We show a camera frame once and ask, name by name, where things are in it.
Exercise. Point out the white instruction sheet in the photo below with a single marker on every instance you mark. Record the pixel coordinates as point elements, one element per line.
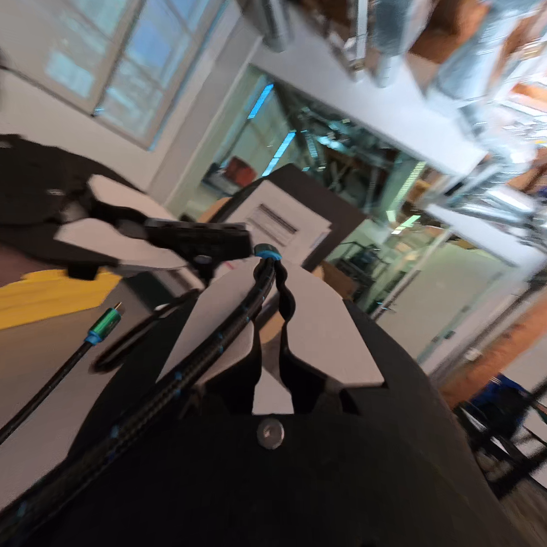
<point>277,201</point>

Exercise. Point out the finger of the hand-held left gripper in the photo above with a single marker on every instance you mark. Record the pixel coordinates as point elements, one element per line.
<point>124,196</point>
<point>107,243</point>

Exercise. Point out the yellow block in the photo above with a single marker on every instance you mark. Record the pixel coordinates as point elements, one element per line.
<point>42,299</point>

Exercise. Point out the large window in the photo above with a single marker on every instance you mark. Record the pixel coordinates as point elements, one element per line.
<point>141,55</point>

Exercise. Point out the black sign stand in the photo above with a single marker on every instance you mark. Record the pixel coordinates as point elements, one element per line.
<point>333,209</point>

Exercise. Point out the black metal frame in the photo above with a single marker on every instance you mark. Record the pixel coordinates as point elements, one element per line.
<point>508,431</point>

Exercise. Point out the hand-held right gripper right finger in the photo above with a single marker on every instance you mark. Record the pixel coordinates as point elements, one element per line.
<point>324,337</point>

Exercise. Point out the silver ventilation duct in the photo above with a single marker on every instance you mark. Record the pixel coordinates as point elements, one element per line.
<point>273,25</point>
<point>388,42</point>

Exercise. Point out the silver hdmi hub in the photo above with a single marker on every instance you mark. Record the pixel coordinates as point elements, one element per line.
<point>196,239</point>

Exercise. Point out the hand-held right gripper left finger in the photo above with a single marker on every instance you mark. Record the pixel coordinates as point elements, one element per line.
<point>205,337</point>

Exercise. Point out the red box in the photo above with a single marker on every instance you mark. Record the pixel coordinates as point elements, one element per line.
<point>240,171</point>

